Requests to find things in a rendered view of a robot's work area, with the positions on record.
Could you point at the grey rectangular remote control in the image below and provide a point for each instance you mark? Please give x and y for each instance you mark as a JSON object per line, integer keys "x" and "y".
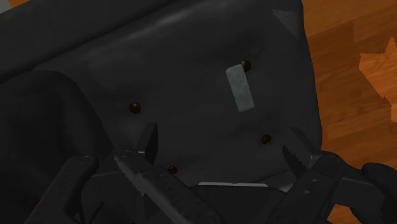
{"x": 240, "y": 88}

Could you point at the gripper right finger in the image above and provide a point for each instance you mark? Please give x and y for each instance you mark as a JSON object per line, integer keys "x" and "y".
{"x": 313, "y": 189}

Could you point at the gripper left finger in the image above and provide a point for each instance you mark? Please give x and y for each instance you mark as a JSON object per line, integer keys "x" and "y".
{"x": 161, "y": 183}

